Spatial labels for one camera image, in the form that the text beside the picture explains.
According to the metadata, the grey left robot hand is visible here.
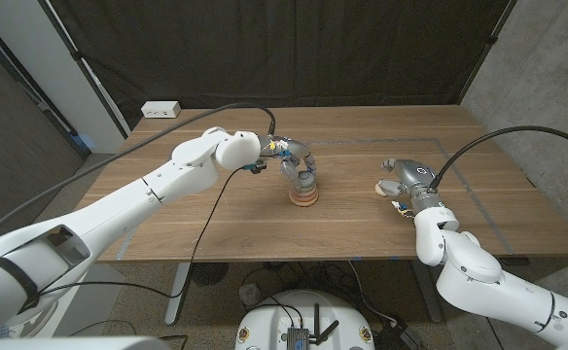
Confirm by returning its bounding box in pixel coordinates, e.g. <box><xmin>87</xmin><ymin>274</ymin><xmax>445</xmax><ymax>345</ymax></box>
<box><xmin>257</xmin><ymin>134</ymin><xmax>318</xmax><ymax>193</ymax></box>

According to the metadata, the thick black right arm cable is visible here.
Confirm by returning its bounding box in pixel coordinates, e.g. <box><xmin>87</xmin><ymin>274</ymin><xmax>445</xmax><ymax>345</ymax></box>
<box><xmin>427</xmin><ymin>124</ymin><xmax>568</xmax><ymax>192</ymax></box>

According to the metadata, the small dark grey disk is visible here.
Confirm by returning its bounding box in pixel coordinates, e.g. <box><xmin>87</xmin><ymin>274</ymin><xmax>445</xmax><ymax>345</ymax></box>
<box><xmin>296</xmin><ymin>170</ymin><xmax>317</xmax><ymax>192</ymax></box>

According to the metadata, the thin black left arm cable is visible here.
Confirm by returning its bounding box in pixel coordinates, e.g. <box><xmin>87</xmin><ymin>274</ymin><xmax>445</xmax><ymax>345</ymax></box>
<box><xmin>35</xmin><ymin>166</ymin><xmax>246</xmax><ymax>298</ymax></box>

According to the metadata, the round grey floor object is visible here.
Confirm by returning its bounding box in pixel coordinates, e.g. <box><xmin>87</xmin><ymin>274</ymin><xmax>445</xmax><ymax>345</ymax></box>
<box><xmin>238</xmin><ymin>283</ymin><xmax>262</xmax><ymax>307</ymax></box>

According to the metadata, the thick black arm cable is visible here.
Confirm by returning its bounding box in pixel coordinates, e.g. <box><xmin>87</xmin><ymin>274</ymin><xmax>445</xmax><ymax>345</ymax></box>
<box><xmin>0</xmin><ymin>102</ymin><xmax>277</xmax><ymax>249</ymax></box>
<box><xmin>427</xmin><ymin>124</ymin><xmax>568</xmax><ymax>192</ymax></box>

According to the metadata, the white power strip box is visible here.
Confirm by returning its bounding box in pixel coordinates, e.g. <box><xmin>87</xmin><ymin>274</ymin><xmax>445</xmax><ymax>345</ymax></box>
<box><xmin>140</xmin><ymin>100</ymin><xmax>182</xmax><ymax>120</ymax></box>

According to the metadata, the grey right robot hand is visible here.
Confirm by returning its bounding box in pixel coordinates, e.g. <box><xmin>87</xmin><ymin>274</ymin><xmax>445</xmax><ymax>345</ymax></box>
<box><xmin>374</xmin><ymin>157</ymin><xmax>444</xmax><ymax>215</ymax></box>

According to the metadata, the metal table leg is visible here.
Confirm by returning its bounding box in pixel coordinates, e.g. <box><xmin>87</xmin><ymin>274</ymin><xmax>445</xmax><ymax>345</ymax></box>
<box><xmin>409</xmin><ymin>260</ymin><xmax>444</xmax><ymax>325</ymax></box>
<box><xmin>164</xmin><ymin>262</ymin><xmax>193</xmax><ymax>326</ymax></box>

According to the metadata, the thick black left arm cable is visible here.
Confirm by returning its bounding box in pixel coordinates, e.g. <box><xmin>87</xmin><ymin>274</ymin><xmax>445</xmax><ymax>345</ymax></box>
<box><xmin>0</xmin><ymin>102</ymin><xmax>277</xmax><ymax>249</ymax></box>

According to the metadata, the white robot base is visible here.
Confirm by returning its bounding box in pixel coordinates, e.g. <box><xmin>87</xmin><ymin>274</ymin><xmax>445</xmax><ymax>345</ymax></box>
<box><xmin>233</xmin><ymin>289</ymin><xmax>376</xmax><ymax>350</ymax></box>

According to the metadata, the black floor power strip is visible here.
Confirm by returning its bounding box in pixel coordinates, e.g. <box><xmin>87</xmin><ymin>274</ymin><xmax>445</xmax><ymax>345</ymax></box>
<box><xmin>373</xmin><ymin>320</ymin><xmax>424</xmax><ymax>350</ymax></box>

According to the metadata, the black backdrop curtain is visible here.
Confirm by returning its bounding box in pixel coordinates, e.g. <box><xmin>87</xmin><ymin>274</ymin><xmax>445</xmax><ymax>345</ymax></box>
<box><xmin>38</xmin><ymin>0</ymin><xmax>516</xmax><ymax>130</ymax></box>

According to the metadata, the black backdrop stand pole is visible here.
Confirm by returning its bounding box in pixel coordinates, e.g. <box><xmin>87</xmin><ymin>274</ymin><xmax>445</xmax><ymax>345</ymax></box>
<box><xmin>456</xmin><ymin>0</ymin><xmax>518</xmax><ymax>106</ymax></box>
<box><xmin>38</xmin><ymin>0</ymin><xmax>129</xmax><ymax>140</ymax></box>

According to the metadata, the grey box with black antennas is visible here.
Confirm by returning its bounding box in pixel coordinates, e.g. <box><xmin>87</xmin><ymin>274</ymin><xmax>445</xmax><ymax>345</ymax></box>
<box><xmin>283</xmin><ymin>303</ymin><xmax>341</xmax><ymax>350</ymax></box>

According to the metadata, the round black floor fan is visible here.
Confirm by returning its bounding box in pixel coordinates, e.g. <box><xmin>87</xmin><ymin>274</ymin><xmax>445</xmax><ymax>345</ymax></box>
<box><xmin>190</xmin><ymin>262</ymin><xmax>230</xmax><ymax>287</ymax></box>

